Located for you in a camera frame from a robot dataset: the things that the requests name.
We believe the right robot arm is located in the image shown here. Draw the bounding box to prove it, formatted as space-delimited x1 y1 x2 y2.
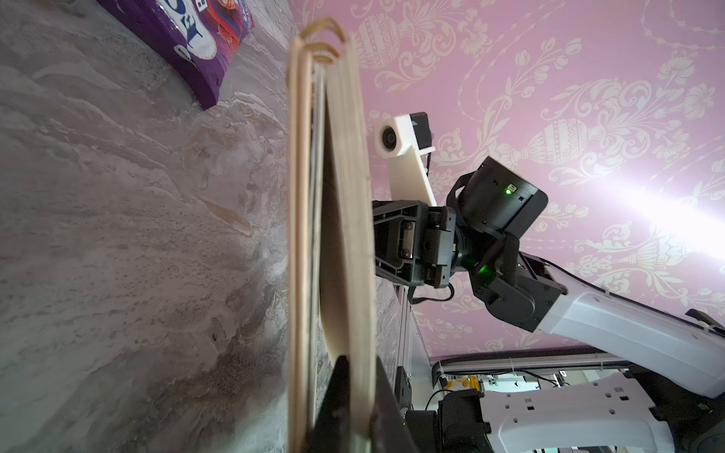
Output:
373 155 724 452

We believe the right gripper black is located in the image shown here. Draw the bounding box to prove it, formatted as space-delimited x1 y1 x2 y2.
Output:
373 200 456 288

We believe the pink calendar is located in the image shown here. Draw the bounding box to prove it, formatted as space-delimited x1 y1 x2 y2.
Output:
286 17 377 452

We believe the purple snack bag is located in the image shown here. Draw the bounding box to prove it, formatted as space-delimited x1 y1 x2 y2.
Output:
99 0 254 111

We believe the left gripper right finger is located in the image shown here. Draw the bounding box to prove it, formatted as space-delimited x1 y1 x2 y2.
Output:
370 357 418 453

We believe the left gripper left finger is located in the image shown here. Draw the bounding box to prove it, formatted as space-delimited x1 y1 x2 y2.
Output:
305 356 351 453

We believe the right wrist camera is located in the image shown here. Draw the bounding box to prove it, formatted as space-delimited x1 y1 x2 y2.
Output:
373 111 437 207

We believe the aluminium mounting rail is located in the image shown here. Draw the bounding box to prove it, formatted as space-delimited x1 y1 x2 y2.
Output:
393 286 433 413

